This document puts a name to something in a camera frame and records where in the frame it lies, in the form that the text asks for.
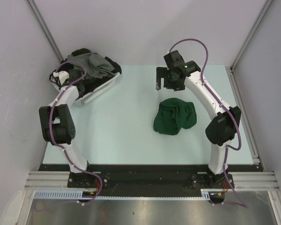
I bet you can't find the white plastic laundry basket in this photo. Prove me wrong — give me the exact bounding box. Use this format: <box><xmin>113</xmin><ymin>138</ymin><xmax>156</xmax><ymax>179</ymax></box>
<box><xmin>50</xmin><ymin>73</ymin><xmax>120</xmax><ymax>107</ymax></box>

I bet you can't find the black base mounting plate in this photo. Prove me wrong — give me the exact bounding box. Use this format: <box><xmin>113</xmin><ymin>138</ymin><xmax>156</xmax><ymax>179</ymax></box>
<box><xmin>38</xmin><ymin>164</ymin><xmax>261</xmax><ymax>203</ymax></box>

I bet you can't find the aluminium corner post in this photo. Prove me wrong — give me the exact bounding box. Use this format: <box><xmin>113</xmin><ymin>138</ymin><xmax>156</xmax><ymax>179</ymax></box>
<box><xmin>25</xmin><ymin>0</ymin><xmax>63</xmax><ymax>61</ymax></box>
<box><xmin>231</xmin><ymin>0</ymin><xmax>279</xmax><ymax>71</ymax></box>

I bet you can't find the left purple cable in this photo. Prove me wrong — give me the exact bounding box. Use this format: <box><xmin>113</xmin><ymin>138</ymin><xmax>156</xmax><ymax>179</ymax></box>
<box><xmin>34</xmin><ymin>61</ymin><xmax>102</xmax><ymax>213</ymax></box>

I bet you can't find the black t shirt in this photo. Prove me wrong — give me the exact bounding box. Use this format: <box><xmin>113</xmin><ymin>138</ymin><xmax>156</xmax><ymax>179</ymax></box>
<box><xmin>49</xmin><ymin>48</ymin><xmax>122</xmax><ymax>97</ymax></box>

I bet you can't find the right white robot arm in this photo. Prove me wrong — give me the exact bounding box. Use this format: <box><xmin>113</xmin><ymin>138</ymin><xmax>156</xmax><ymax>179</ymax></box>
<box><xmin>156</xmin><ymin>50</ymin><xmax>241</xmax><ymax>188</ymax></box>

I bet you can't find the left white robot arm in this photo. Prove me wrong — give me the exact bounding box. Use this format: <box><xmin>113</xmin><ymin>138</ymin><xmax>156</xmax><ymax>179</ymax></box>
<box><xmin>39</xmin><ymin>70</ymin><xmax>94</xmax><ymax>188</ymax></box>

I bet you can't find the grey t shirt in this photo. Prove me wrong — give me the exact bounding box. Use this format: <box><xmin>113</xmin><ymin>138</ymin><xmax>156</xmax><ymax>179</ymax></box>
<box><xmin>67</xmin><ymin>52</ymin><xmax>115</xmax><ymax>79</ymax></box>

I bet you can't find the white cable duct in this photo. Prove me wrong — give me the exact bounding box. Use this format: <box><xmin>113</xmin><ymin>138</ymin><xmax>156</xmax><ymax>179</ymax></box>
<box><xmin>34</xmin><ymin>189</ymin><xmax>213</xmax><ymax>201</ymax></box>

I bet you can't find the green t shirt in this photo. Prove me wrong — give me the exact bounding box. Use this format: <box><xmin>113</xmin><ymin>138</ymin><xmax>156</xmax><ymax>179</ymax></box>
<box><xmin>153</xmin><ymin>98</ymin><xmax>197</xmax><ymax>135</ymax></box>

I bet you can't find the left aluminium corner post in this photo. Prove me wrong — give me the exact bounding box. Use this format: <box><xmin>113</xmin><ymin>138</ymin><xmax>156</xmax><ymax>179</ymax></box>
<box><xmin>25</xmin><ymin>0</ymin><xmax>63</xmax><ymax>61</ymax></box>

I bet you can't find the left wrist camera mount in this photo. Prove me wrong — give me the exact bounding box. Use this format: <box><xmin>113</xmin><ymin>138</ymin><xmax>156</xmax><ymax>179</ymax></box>
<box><xmin>53</xmin><ymin>71</ymin><xmax>69</xmax><ymax>86</ymax></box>

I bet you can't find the right aluminium corner post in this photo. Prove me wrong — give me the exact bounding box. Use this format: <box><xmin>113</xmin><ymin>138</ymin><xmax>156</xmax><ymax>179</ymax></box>
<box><xmin>231</xmin><ymin>0</ymin><xmax>279</xmax><ymax>71</ymax></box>

